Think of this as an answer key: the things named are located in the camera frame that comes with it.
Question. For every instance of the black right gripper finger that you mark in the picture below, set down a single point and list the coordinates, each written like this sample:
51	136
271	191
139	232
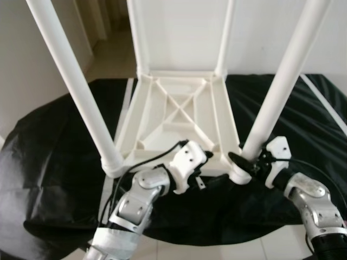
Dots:
239	162

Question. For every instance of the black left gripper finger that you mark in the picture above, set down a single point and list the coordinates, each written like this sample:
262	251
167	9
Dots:
209	154

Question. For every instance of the white plastic table top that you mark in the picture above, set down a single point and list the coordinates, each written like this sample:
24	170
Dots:
152	119

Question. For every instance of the black cloth table cover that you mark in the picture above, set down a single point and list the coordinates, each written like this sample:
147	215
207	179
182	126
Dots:
49	162

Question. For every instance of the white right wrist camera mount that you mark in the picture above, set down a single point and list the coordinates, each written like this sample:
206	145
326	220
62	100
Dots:
277	154

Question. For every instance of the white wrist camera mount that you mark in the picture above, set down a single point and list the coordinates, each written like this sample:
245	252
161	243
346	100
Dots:
187	162
277	154

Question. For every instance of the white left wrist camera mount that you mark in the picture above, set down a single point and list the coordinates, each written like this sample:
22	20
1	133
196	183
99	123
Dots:
187	162

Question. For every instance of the beige door frame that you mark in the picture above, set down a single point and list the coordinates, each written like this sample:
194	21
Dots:
103	19

